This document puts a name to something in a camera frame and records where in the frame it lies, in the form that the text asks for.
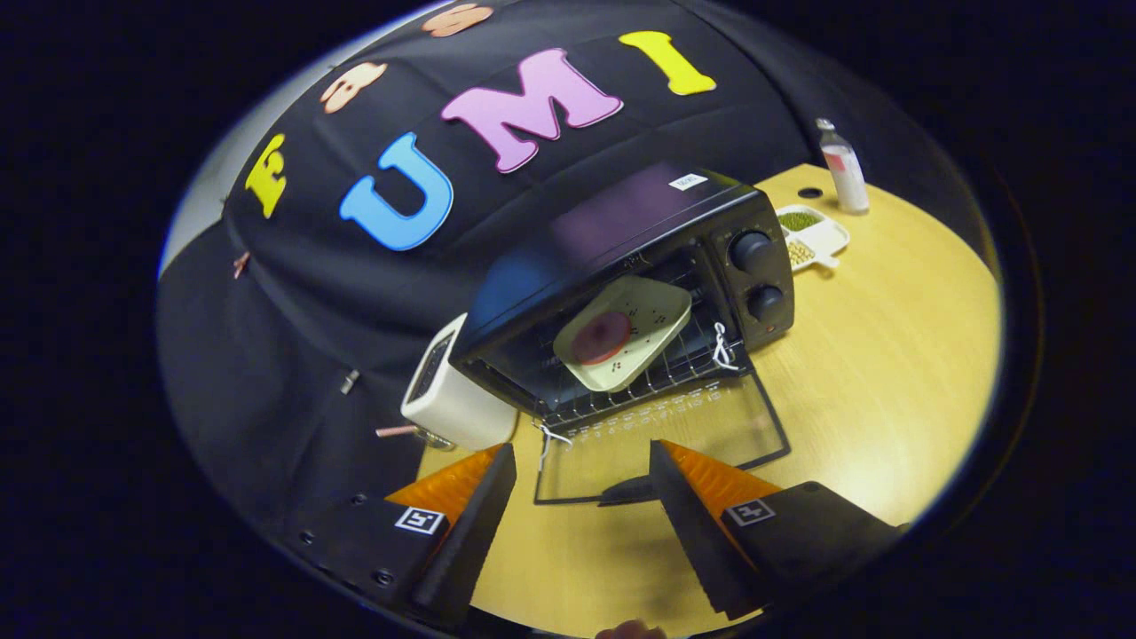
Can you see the pile of yellow beans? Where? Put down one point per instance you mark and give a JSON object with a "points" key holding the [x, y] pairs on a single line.
{"points": [[800, 252]]}

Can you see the pink cloth clip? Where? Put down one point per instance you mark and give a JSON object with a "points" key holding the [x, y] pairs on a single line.
{"points": [[240, 264]]}

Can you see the silver cloth clip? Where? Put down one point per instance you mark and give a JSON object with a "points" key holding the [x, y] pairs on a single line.
{"points": [[350, 382]]}

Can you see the white divided dish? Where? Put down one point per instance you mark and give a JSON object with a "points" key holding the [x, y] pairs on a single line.
{"points": [[832, 238]]}

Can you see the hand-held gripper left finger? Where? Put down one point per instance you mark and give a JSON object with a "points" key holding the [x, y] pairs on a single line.
{"points": [[470, 541]]}

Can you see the white bread toaster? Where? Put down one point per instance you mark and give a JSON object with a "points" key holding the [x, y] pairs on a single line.
{"points": [[453, 408]]}

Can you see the square cherry-print plate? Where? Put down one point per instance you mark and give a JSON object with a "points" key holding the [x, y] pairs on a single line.
{"points": [[652, 311]]}

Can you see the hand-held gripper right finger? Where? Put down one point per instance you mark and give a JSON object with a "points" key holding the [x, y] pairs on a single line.
{"points": [[688, 532]]}

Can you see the pile of green beans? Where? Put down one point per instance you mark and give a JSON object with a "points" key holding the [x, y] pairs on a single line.
{"points": [[799, 221]]}

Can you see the pink stick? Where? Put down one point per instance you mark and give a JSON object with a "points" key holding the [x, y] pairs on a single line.
{"points": [[395, 431]]}

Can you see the clear plastic bottle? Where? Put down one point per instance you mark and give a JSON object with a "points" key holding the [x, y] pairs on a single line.
{"points": [[848, 177]]}

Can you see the pink round food slice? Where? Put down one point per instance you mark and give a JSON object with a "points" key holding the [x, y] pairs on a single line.
{"points": [[602, 337]]}

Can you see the black backdrop cloth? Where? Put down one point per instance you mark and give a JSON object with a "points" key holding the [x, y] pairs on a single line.
{"points": [[293, 311]]}

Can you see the black toaster oven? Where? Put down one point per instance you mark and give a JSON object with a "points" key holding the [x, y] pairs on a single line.
{"points": [[621, 222]]}

